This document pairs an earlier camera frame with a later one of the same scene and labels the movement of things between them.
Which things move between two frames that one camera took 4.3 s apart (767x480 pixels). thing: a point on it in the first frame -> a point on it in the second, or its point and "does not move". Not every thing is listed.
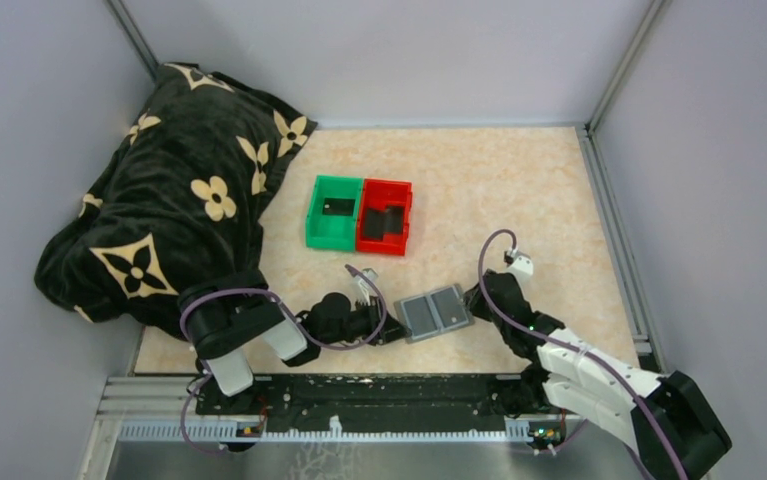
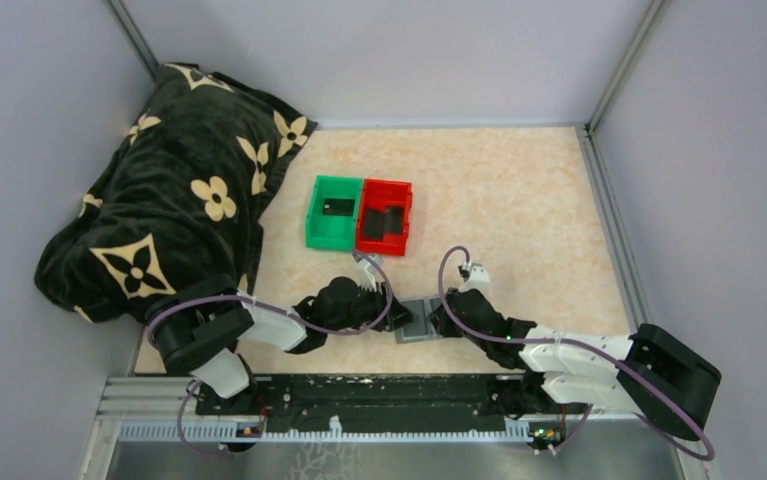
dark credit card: (394, 219) does not move
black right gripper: (474, 299) -> (443, 324)
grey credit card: (338, 206) does not move
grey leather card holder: (433, 313) does not move
